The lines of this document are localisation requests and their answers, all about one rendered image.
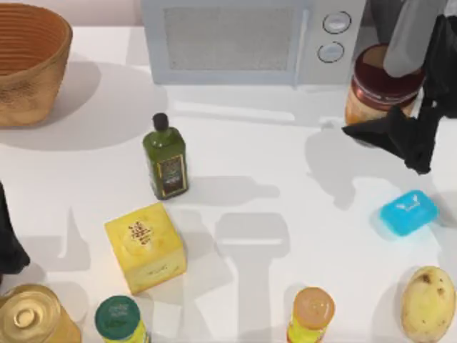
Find red and orange jar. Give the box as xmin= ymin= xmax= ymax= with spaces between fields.
xmin=345 ymin=43 xmax=426 ymax=126

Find blue soap box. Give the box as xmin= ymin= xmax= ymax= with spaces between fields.
xmin=378 ymin=189 xmax=441 ymax=241

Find pale microwave oven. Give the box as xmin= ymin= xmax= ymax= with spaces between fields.
xmin=140 ymin=0 xmax=366 ymax=87

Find round microwave knob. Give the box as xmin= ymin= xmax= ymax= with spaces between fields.
xmin=316 ymin=40 xmax=346 ymax=64
xmin=322 ymin=10 xmax=353 ymax=35

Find yellow potato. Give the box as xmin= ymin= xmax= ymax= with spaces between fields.
xmin=401 ymin=265 xmax=457 ymax=343

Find microwave oven door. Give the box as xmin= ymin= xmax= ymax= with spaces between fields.
xmin=142 ymin=0 xmax=308 ymax=86

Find yellow bottle with orange lid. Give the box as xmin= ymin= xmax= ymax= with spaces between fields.
xmin=286 ymin=286 xmax=337 ymax=343

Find yellow box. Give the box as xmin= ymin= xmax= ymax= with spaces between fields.
xmin=104 ymin=202 xmax=188 ymax=296

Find yellow bottle with green lid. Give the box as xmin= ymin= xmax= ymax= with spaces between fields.
xmin=94 ymin=294 xmax=151 ymax=343

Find brown woven basket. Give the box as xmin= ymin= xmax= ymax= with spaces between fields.
xmin=0 ymin=2 xmax=74 ymax=127

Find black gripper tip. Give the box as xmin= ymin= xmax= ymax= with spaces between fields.
xmin=0 ymin=181 xmax=31 ymax=284

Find gold can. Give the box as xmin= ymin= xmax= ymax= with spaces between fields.
xmin=0 ymin=284 xmax=83 ymax=343

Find microwave door handle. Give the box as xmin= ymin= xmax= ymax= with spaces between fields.
xmin=300 ymin=9 xmax=308 ymax=86

